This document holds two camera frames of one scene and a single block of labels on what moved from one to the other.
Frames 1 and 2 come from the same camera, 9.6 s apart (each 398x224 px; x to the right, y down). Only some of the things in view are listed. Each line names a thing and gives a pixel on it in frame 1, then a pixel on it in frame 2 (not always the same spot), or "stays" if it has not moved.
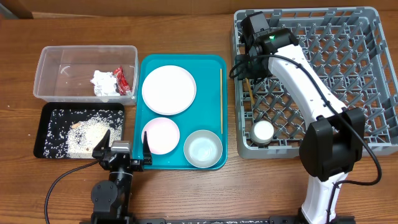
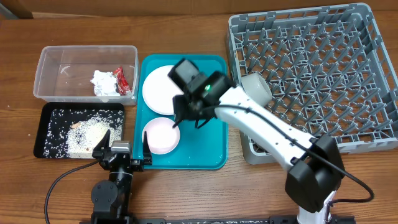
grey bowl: [203, 149] → [255, 86]
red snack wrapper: [123, 84] stays
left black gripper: [147, 155] stays
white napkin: [104, 84] stays
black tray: [73, 130] stays
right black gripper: [241, 62] → [185, 112]
